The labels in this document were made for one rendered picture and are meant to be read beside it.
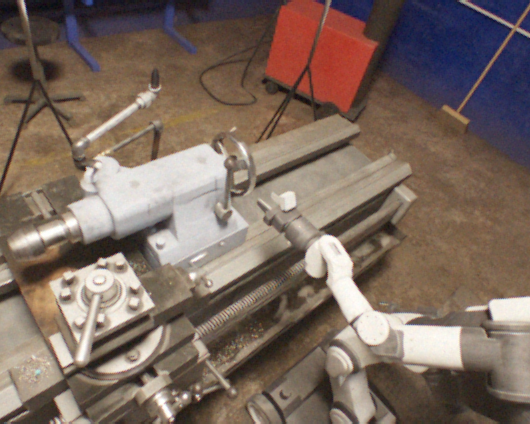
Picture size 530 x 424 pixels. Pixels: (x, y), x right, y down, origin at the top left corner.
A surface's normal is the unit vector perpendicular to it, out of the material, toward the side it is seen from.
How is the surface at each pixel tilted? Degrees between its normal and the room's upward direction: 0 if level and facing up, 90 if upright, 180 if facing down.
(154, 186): 0
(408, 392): 0
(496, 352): 56
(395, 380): 0
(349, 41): 90
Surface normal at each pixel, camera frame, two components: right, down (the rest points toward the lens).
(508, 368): -0.67, -0.21
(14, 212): 0.21, -0.67
